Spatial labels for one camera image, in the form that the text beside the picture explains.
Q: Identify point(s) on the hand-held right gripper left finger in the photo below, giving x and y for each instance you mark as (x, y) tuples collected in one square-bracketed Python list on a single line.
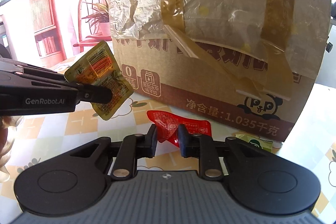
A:
[(152, 140)]

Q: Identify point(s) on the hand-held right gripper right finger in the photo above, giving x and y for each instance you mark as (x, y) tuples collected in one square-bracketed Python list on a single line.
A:
[(182, 141)]

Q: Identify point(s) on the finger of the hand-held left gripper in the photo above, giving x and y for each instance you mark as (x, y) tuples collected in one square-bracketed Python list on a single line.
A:
[(94, 94), (39, 72)]

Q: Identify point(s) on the red snack packet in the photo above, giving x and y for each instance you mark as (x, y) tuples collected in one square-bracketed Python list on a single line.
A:
[(168, 121)]

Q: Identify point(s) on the yellow snack packet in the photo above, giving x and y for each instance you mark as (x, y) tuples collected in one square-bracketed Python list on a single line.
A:
[(105, 64)]

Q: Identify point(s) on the brown cardboard box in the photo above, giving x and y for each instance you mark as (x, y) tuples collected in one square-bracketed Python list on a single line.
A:
[(210, 98)]

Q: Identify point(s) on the yellow dotted plastic bag liner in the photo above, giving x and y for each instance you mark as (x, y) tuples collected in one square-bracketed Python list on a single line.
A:
[(223, 3)]

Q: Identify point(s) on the person's left hand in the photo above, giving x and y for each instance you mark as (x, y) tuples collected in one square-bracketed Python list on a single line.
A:
[(5, 150)]

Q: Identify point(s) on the checkered flower tablecloth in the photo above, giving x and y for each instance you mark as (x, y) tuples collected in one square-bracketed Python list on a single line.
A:
[(52, 129)]

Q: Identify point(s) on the small green packet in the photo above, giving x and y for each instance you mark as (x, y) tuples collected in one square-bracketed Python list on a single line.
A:
[(252, 142)]

